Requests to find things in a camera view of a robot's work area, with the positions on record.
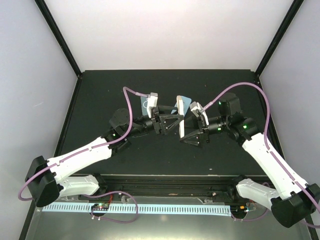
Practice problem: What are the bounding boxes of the beige phone case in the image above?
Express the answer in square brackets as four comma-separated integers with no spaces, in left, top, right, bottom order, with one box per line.
[176,95,185,139]

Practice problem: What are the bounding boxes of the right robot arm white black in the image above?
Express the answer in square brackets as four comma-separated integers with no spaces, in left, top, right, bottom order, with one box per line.
[180,92,320,228]

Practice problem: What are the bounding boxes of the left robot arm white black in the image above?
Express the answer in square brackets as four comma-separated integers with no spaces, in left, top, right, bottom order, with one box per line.
[25,105,184,208]

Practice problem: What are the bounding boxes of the light blue phone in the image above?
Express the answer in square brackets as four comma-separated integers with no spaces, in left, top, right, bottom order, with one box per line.
[171,95,192,117]

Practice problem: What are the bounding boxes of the right circuit board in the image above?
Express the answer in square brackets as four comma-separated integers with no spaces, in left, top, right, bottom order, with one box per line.
[234,204,257,213]

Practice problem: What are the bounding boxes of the circuit board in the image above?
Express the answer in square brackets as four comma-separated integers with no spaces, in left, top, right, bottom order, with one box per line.
[91,203,110,212]
[234,204,257,213]

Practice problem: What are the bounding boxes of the left circuit board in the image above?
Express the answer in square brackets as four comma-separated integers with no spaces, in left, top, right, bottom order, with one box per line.
[91,203,110,212]

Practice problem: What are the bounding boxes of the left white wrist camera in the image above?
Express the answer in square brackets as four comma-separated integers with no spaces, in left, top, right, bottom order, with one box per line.
[146,92,158,118]

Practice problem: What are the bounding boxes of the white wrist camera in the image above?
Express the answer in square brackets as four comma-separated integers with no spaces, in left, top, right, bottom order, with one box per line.
[189,101,209,126]
[146,92,158,118]

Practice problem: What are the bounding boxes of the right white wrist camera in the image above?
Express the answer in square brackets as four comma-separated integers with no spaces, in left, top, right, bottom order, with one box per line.
[189,101,209,126]

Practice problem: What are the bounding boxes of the teal phone with ring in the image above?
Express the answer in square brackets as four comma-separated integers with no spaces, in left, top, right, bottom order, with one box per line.
[140,96,149,116]

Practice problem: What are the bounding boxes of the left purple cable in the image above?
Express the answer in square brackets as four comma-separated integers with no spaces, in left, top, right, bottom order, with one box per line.
[17,86,151,224]

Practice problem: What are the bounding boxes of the purple cable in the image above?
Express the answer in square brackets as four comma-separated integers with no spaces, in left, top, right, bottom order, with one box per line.
[17,86,151,224]
[201,81,320,230]

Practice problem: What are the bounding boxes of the black aluminium front rail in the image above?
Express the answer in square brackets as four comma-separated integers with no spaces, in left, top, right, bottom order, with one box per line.
[57,173,247,202]

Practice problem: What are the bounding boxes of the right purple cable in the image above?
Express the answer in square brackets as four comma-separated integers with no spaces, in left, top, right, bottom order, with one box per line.
[201,81,320,230]

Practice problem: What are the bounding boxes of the light blue slotted cable duct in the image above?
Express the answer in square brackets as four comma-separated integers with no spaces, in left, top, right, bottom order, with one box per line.
[42,202,231,217]

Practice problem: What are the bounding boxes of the right black frame post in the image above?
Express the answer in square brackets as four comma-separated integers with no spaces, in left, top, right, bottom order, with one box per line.
[255,0,304,78]

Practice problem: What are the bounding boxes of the black frame post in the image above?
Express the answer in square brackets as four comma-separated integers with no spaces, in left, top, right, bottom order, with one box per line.
[34,0,82,78]
[255,0,304,78]

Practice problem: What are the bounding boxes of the left black frame post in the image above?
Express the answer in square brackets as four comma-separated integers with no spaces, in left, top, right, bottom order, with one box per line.
[34,0,82,78]

